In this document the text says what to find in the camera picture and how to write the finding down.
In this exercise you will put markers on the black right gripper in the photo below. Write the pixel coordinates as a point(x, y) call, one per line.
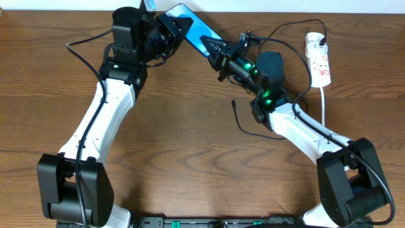
point(225, 50)

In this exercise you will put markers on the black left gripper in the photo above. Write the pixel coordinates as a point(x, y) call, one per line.
point(168, 26)

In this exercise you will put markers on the blue Galaxy smartphone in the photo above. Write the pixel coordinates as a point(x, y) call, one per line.
point(197, 29)

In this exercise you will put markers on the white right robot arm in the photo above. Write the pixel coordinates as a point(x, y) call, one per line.
point(350, 175)

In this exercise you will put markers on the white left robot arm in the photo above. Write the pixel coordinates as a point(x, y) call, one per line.
point(74, 186)

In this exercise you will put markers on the white power strip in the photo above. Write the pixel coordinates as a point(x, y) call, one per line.
point(317, 55)

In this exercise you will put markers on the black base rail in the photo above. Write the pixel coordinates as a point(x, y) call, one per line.
point(159, 222)

